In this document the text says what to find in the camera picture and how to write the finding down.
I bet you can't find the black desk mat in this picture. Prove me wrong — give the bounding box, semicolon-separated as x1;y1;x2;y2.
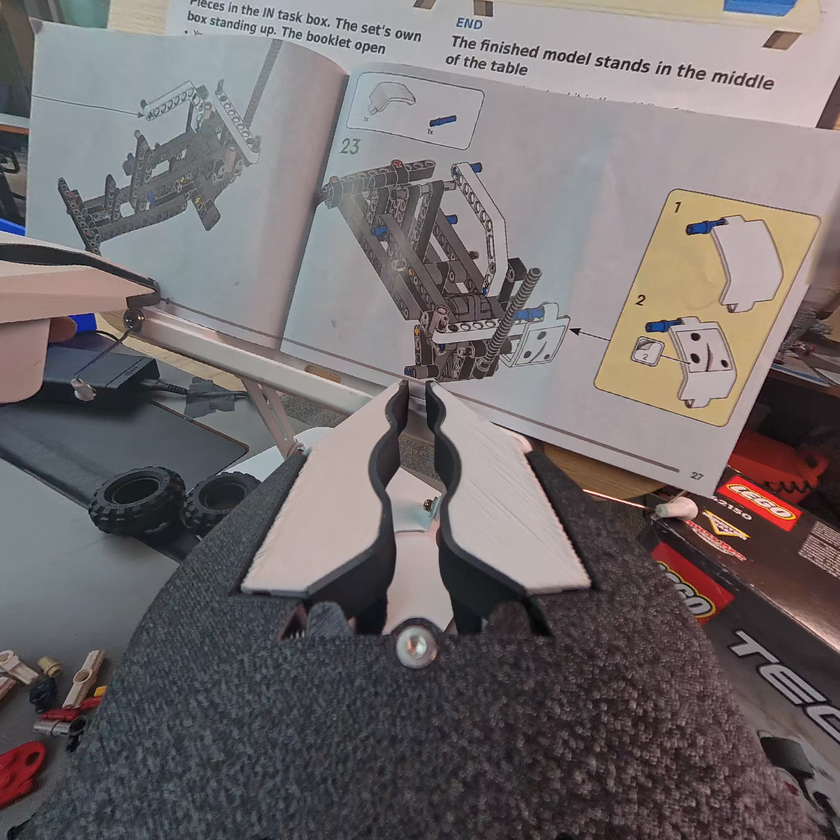
0;400;250;519

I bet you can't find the building instruction booklet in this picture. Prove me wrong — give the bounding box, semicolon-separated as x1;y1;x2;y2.
26;18;824;498

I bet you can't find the grey desk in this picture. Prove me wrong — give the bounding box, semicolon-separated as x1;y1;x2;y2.
0;394;303;840

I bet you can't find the black toy set box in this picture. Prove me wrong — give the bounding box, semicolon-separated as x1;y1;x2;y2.
640;466;840;840

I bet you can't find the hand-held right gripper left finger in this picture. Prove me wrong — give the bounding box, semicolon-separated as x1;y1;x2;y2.
241;381;410;599

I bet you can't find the white task instruction poster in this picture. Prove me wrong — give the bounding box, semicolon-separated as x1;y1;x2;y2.
164;0;840;129

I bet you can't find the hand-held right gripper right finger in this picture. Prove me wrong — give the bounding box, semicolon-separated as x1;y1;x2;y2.
425;381;592;596

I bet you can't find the black tape patch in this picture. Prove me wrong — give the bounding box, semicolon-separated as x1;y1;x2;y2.
184;377;249;417

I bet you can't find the black toy tyre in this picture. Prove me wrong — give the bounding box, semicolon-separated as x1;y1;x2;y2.
88;467;185;542
182;472;263;536

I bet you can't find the white-tipped page holder wire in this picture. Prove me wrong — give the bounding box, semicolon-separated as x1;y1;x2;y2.
584;489;700;524
69;325;139;401

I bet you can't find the black power adapter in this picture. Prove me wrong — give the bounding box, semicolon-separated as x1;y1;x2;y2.
36;346;160;411

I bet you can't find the white book stand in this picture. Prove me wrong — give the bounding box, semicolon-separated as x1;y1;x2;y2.
125;303;460;634

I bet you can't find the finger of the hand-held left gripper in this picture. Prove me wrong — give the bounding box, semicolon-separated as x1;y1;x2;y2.
0;238;161;403

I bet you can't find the pile of red white pieces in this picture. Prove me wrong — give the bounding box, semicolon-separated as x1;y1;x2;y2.
0;648;109;811

